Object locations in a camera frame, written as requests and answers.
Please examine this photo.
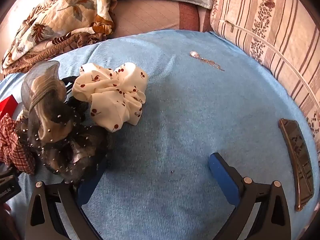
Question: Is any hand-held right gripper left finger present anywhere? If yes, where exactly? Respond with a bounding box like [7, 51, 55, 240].
[25, 155, 110, 240]

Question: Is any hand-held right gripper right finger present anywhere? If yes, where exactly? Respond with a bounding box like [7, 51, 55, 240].
[209, 152, 292, 240]

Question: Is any red plaid scrunchie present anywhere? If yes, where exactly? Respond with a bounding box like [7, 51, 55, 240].
[0, 114, 35, 175]

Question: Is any brown mesh beaded hair bow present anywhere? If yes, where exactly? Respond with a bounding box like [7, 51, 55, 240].
[21, 60, 110, 184]

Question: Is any red box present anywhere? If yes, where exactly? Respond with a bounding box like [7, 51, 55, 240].
[0, 95, 18, 119]

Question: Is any white cherry print scrunchie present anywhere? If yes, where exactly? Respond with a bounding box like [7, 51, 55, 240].
[72, 62, 148, 133]

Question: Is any light blue towel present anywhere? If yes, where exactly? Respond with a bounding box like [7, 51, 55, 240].
[0, 29, 318, 240]

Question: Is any brown patterned hair barrette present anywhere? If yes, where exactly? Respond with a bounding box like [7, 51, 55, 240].
[278, 118, 314, 212]

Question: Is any striped floral pillow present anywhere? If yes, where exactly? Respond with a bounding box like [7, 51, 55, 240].
[210, 0, 320, 140]

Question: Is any leaf print quilt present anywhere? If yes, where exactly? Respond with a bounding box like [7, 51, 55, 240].
[0, 0, 115, 74]

